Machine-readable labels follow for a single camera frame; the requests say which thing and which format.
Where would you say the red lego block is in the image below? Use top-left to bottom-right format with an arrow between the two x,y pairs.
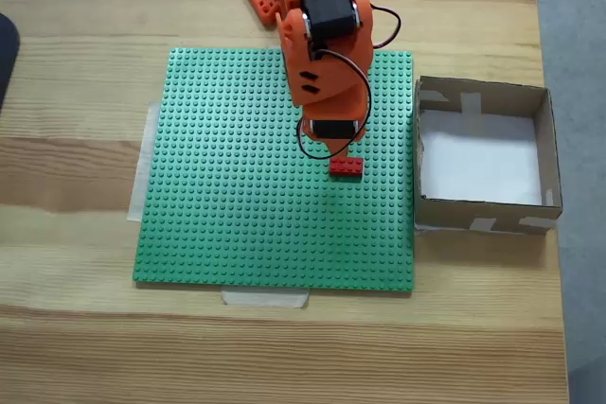
330,157 -> 365,183

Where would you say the brown cardboard box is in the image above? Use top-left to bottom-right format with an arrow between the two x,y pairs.
414,75 -> 564,237

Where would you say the green lego baseplate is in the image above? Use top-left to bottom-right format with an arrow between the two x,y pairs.
131,46 -> 417,294

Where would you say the white paper sheet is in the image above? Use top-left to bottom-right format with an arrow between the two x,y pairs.
419,110 -> 544,206

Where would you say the masking tape strip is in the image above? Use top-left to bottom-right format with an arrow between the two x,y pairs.
221,288 -> 312,309
126,100 -> 162,223

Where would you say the black rounded object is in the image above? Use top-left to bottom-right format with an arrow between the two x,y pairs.
0,13 -> 22,114

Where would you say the red black servo wire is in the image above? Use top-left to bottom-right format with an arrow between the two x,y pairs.
296,4 -> 402,162

